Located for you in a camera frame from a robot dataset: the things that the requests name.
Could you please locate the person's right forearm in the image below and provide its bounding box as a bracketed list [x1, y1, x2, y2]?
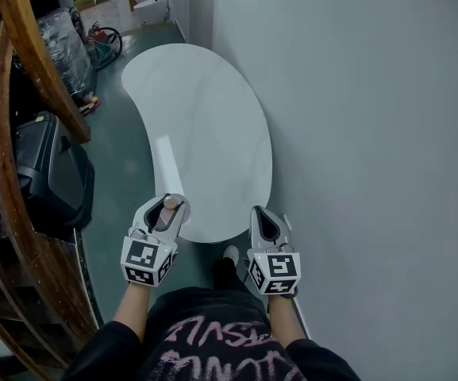
[267, 294, 308, 351]

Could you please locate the black grey machine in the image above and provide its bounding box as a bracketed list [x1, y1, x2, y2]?
[12, 111, 96, 230]

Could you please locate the red fire extinguisher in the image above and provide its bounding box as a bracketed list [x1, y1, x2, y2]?
[87, 21, 109, 45]

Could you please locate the small floor clutter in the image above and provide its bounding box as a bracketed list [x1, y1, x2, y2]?
[79, 91, 103, 117]

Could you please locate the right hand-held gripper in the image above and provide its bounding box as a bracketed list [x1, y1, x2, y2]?
[247, 206, 302, 299]

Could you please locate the white toilet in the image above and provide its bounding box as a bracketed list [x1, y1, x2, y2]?
[134, 0, 171, 25]

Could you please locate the light wooden stair beam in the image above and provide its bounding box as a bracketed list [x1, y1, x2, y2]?
[0, 0, 92, 144]

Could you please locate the white kidney-shaped table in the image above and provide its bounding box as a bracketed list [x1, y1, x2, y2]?
[121, 43, 274, 246]

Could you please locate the person's black trouser leg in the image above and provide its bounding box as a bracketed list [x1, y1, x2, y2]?
[211, 256, 250, 293]

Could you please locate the plastic-wrapped pallet stack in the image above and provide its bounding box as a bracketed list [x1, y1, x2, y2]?
[37, 7, 97, 97]

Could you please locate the black hose coil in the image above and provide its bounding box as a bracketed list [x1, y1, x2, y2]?
[91, 28, 125, 71]

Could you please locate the small pink round object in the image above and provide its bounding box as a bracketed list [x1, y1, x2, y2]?
[158, 192, 194, 230]

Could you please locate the black printed sweatshirt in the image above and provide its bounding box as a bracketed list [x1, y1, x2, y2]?
[61, 286, 363, 381]

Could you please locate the person's left forearm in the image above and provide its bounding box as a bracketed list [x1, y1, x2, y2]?
[112, 282, 152, 341]

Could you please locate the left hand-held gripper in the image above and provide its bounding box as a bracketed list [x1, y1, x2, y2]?
[120, 194, 192, 288]

